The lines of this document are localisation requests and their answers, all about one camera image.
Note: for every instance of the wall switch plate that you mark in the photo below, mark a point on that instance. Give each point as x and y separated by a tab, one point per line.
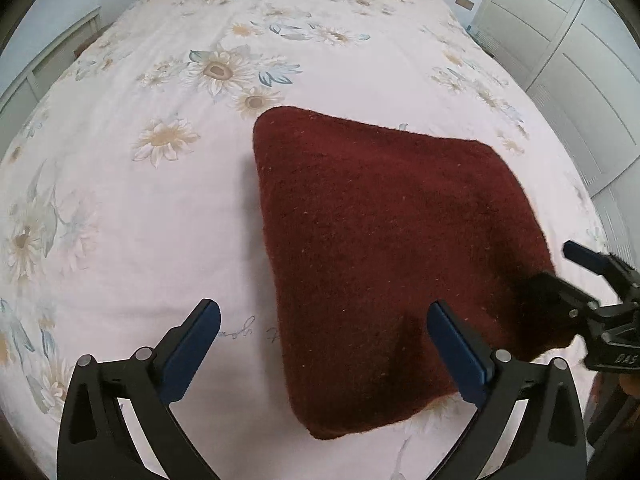
464	2

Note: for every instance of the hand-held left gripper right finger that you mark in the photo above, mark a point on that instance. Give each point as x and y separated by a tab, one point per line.
457	355

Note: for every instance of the white low cabinet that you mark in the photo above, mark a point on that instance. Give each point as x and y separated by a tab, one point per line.
45	65

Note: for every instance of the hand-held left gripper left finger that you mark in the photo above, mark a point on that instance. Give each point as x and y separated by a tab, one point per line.
192	355

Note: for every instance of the person's right forearm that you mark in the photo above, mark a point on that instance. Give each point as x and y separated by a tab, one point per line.
617	415

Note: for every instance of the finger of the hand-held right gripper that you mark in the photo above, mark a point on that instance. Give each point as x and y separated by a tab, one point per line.
580	255
555	290

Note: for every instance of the pink floral bed sheet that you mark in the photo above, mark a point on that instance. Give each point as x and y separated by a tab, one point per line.
150	210

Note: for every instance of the dark red knit sweater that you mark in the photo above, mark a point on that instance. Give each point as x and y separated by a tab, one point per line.
375	235

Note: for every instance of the white panelled wardrobe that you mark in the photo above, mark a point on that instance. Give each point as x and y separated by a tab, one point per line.
575	60

